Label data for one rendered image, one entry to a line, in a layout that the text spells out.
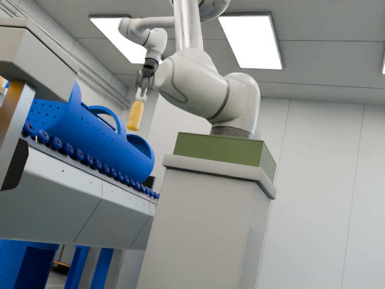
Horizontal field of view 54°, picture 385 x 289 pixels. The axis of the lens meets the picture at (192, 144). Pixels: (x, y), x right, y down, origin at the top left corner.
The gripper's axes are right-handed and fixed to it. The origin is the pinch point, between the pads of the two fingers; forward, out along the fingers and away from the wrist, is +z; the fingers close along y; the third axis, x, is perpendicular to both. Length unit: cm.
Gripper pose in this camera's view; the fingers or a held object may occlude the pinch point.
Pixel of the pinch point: (141, 94)
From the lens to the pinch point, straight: 211.6
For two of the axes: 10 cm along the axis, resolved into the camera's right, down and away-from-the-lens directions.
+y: -9.5, -1.6, 2.9
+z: -2.3, 9.4, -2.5
